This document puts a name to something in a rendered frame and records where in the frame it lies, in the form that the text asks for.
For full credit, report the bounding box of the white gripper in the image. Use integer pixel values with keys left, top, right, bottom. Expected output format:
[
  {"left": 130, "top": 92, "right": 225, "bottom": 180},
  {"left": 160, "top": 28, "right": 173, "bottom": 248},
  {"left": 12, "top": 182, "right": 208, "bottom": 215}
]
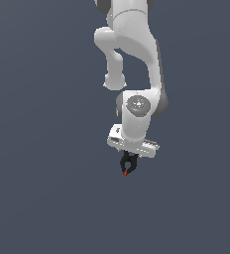
[{"left": 106, "top": 123, "right": 161, "bottom": 175}]

